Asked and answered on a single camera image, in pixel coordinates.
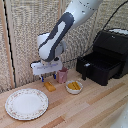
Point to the woven folding screen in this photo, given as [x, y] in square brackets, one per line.
[20, 36]

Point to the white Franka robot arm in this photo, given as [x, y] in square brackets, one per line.
[63, 30]

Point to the orange food block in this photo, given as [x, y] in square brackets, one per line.
[50, 87]

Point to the pink cup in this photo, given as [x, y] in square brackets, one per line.
[63, 76]

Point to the black air fryer housing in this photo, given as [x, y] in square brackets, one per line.
[115, 43]

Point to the floral rimmed white plate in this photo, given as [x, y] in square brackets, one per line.
[26, 104]

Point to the small white bowl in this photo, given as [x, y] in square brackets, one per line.
[74, 91]

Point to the black air fryer drawer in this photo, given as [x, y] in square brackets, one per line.
[100, 71]

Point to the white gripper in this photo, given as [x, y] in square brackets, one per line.
[46, 68]

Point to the yellow fry piece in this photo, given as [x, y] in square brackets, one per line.
[70, 86]
[74, 86]
[78, 85]

